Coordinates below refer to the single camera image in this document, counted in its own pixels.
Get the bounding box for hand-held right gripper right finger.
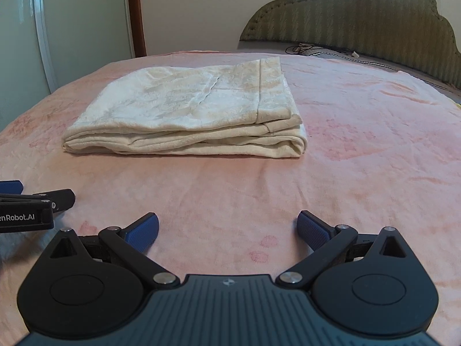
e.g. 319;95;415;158
276;211;411;291

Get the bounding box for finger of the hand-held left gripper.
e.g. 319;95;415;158
0;189;75;213
0;180;24;195

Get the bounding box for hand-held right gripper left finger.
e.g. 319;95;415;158
47;212;180;289

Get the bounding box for cream pants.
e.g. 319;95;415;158
62;57;308;159

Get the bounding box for pink blanket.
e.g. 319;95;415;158
0;50;461;346

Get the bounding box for white wardrobe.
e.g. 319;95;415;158
0;0;133;96

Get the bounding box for green padded headboard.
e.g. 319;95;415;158
239;0;461;90

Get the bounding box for black cable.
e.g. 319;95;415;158
286;42;361;59

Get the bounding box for brown wooden frame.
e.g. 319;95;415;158
125;0;147;58

